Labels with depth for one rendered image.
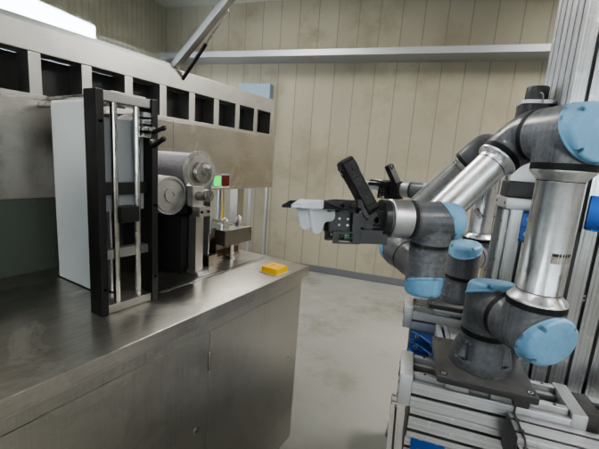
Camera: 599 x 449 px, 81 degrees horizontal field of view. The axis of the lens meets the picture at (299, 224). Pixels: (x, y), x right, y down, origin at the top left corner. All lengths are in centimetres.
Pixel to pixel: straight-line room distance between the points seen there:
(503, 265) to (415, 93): 306
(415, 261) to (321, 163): 346
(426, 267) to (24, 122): 119
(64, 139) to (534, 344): 128
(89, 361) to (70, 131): 65
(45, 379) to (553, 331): 97
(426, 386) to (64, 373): 83
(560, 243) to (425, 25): 357
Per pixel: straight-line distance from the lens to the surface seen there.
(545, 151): 86
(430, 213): 71
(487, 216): 160
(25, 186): 137
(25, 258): 141
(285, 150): 427
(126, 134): 101
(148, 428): 108
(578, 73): 119
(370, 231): 68
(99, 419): 96
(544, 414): 113
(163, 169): 134
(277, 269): 128
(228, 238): 139
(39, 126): 138
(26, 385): 82
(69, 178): 122
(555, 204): 86
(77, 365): 84
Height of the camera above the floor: 131
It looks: 10 degrees down
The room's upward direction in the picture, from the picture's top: 4 degrees clockwise
